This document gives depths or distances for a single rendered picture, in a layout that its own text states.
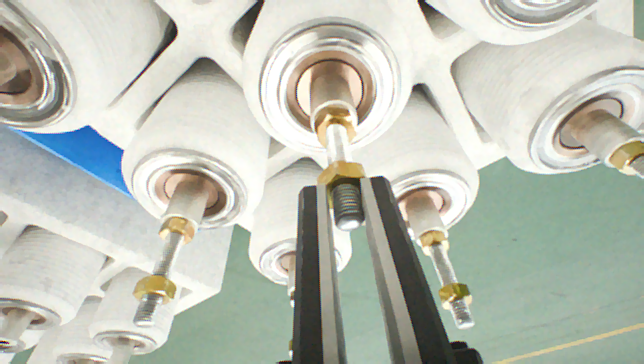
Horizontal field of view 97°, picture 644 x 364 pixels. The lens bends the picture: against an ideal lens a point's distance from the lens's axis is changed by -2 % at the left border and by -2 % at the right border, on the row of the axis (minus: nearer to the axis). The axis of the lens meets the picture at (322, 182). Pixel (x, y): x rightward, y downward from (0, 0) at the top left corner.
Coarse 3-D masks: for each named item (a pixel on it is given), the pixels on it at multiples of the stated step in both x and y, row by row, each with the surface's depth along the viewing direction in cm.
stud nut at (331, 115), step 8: (328, 112) 13; (336, 112) 13; (344, 112) 13; (320, 120) 13; (328, 120) 13; (336, 120) 13; (344, 120) 13; (352, 120) 13; (320, 128) 13; (352, 128) 13; (320, 136) 13; (352, 136) 13
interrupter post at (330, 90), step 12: (312, 84) 15; (324, 84) 14; (336, 84) 14; (312, 96) 15; (324, 96) 13; (336, 96) 13; (348, 96) 14; (312, 108) 14; (324, 108) 13; (348, 108) 13; (312, 120) 14
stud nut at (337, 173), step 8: (328, 168) 10; (336, 168) 10; (344, 168) 10; (352, 168) 10; (360, 168) 10; (320, 176) 11; (328, 176) 10; (336, 176) 10; (344, 176) 10; (352, 176) 10; (360, 176) 10; (328, 184) 10; (336, 184) 10; (352, 184) 10; (360, 184) 10; (328, 192) 10; (360, 192) 10; (328, 200) 10
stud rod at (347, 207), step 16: (336, 128) 12; (336, 144) 12; (336, 160) 11; (352, 160) 11; (336, 192) 10; (352, 192) 10; (336, 208) 10; (352, 208) 9; (336, 224) 9; (352, 224) 9
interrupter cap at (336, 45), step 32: (288, 32) 13; (320, 32) 14; (352, 32) 14; (288, 64) 14; (320, 64) 15; (352, 64) 15; (384, 64) 15; (288, 96) 16; (352, 96) 16; (384, 96) 16; (288, 128) 17
